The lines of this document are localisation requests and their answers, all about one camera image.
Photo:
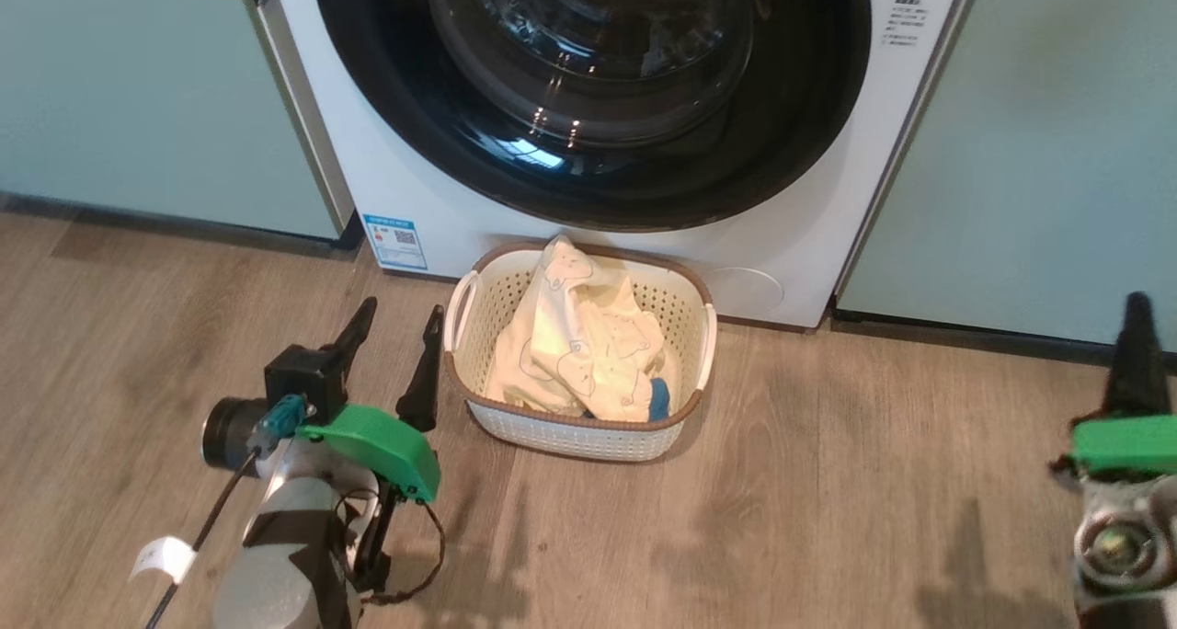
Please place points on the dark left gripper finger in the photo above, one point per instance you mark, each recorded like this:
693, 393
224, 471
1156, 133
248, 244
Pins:
425, 390
357, 333

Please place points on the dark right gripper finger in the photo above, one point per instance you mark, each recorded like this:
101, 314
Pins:
1138, 371

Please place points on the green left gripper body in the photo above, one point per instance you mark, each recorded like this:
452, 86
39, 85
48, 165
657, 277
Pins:
377, 440

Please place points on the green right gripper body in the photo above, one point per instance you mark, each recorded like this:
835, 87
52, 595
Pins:
1126, 445

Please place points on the pale yellow bear-print garment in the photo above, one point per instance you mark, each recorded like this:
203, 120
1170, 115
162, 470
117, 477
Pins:
579, 344

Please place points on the blue cloth garment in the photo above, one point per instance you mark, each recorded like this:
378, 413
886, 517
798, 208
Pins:
659, 401

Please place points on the black round glass washer door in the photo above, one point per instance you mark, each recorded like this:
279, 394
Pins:
588, 77

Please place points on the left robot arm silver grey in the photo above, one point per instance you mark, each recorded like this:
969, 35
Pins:
285, 555

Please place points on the white perforated basket brown rim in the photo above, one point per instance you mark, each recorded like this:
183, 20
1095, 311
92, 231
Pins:
570, 431

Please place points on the white front-load washing machine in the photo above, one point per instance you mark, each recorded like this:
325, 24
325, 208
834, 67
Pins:
432, 178

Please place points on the blue white energy label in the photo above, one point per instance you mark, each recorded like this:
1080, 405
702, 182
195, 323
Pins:
395, 243

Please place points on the pale green cabinet steel edge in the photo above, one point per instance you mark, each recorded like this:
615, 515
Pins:
138, 96

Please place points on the round white filter cover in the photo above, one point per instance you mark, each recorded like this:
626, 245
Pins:
747, 292

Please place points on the small black text sticker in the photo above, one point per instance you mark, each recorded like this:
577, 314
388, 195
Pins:
906, 22

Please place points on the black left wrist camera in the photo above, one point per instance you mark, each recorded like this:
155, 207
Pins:
299, 376

